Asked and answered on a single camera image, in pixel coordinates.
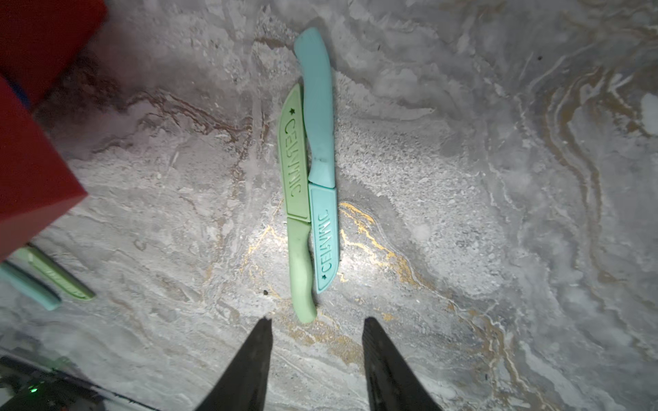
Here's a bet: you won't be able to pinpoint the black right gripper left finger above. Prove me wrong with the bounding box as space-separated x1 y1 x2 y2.
196 318 273 410

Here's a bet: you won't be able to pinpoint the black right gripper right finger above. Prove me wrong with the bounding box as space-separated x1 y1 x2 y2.
363 317 442 411

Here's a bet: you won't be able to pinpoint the teal ceramic fruit knife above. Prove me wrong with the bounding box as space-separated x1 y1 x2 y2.
294 27 339 294

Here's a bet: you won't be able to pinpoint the red drawer cabinet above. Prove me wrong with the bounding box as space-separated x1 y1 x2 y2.
1 1 107 260

